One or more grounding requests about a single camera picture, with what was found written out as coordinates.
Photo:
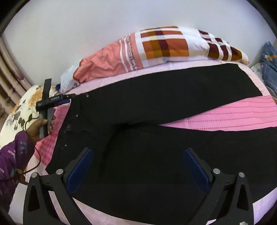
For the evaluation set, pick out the orange plaid folded quilt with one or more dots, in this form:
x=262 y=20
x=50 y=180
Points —
x=147 y=48

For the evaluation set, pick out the beige floral curtain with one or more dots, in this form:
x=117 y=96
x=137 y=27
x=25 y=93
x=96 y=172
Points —
x=13 y=83

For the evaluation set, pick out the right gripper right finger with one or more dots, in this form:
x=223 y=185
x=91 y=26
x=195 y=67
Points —
x=227 y=195

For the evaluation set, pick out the purple sleeved left forearm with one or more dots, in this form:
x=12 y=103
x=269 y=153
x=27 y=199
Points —
x=14 y=158

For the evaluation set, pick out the pink patterned bedsheet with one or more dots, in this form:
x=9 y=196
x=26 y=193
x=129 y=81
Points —
x=249 y=114

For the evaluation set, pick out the person's left hand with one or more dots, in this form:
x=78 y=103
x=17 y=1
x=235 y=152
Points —
x=34 y=128

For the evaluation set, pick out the floral cream pillow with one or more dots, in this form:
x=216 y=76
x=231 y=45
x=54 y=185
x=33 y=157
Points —
x=23 y=115

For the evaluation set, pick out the blue checked cloth pile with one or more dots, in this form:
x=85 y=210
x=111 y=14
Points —
x=266 y=68

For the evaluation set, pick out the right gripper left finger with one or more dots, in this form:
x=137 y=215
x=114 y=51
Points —
x=38 y=206

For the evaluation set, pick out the black jeans pant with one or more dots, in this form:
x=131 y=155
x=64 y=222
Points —
x=138 y=172

